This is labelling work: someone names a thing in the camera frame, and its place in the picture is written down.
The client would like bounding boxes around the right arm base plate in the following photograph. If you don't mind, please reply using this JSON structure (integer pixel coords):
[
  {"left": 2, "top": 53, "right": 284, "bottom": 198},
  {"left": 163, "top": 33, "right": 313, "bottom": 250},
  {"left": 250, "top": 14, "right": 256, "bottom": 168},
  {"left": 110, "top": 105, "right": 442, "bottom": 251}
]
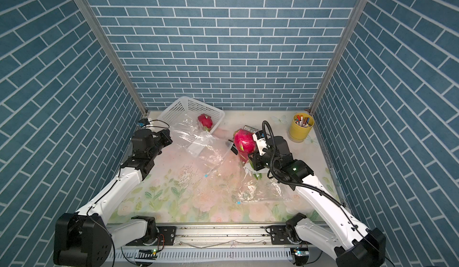
[{"left": 265, "top": 225, "right": 310, "bottom": 245}]

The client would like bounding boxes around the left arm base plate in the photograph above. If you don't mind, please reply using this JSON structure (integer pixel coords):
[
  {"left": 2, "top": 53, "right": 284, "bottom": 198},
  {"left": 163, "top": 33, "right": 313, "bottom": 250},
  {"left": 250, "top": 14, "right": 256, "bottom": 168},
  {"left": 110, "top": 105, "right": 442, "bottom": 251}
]
[{"left": 126, "top": 225, "right": 177, "bottom": 247}]

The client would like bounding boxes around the yellow pen cup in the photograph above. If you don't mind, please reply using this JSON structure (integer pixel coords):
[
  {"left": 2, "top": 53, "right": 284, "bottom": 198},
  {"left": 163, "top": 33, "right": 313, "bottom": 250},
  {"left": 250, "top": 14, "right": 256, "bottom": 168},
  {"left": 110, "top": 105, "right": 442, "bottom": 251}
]
[{"left": 289, "top": 112, "right": 315, "bottom": 142}]

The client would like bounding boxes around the empty clear zip-top bag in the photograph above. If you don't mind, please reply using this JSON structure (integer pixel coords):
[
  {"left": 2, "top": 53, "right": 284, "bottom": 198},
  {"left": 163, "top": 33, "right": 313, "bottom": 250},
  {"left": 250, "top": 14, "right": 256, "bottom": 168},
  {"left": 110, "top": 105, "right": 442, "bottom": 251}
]
[{"left": 233, "top": 174, "right": 290, "bottom": 204}]

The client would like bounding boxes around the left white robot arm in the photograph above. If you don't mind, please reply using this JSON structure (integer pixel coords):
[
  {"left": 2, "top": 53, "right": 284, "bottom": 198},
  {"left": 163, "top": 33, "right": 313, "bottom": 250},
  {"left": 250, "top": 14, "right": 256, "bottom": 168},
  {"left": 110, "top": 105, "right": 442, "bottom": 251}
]
[{"left": 53, "top": 128, "right": 173, "bottom": 267}]

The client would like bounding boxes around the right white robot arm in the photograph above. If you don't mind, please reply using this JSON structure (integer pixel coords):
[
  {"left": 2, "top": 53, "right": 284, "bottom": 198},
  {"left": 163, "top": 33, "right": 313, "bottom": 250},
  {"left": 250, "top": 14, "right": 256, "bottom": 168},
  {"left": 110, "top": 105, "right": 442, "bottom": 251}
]
[{"left": 249, "top": 135, "right": 389, "bottom": 267}]

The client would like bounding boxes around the clear zip-top bag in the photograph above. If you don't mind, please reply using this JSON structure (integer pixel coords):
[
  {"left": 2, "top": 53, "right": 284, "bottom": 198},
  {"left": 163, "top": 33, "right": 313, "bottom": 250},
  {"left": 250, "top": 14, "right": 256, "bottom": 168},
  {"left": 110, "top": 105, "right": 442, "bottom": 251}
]
[
  {"left": 167, "top": 114, "right": 231, "bottom": 179},
  {"left": 233, "top": 174, "right": 290, "bottom": 204}
]

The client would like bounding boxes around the white plastic mesh basket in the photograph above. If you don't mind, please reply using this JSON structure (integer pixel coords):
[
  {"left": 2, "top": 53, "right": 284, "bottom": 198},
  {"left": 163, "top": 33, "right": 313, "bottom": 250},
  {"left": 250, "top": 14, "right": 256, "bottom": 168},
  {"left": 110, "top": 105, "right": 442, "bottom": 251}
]
[{"left": 157, "top": 96, "right": 225, "bottom": 134}]

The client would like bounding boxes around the pink dragon fruit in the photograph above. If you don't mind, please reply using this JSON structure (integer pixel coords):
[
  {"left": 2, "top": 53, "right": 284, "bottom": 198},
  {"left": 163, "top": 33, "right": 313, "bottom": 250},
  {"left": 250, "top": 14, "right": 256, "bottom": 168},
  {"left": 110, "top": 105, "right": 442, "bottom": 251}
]
[
  {"left": 197, "top": 114, "right": 213, "bottom": 132},
  {"left": 233, "top": 129, "right": 257, "bottom": 164}
]

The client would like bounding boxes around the aluminium mounting rail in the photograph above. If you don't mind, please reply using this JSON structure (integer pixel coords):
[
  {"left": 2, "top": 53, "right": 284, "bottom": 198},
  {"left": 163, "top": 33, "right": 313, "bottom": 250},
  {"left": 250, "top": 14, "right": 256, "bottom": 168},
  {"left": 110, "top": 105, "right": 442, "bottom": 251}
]
[{"left": 105, "top": 224, "right": 320, "bottom": 267}]

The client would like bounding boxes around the highlighter marker pack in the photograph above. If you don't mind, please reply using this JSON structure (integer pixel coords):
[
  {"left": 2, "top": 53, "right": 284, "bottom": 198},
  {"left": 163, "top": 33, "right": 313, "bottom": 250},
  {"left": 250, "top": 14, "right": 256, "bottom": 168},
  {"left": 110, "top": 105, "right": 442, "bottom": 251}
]
[{"left": 243, "top": 125, "right": 258, "bottom": 134}]

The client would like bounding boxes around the black stapler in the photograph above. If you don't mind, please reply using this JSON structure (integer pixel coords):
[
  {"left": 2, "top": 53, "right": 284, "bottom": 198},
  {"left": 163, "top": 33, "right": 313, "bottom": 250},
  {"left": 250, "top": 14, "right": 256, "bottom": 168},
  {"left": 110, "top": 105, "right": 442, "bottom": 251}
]
[{"left": 227, "top": 140, "right": 239, "bottom": 155}]

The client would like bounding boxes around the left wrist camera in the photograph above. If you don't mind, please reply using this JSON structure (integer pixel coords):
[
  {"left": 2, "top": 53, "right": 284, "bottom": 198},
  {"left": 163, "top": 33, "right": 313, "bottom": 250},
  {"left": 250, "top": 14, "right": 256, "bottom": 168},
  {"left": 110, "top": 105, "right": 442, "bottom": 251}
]
[{"left": 138, "top": 118, "right": 150, "bottom": 128}]

